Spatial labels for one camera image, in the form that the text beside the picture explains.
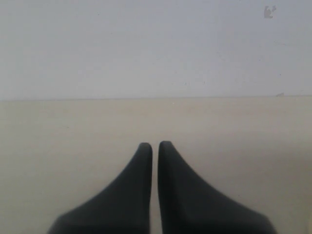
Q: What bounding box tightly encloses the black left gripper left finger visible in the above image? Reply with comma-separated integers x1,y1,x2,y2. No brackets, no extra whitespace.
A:
48,143,153,234

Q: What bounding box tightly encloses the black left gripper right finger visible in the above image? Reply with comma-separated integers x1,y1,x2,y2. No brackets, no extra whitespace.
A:
157,141,276,234

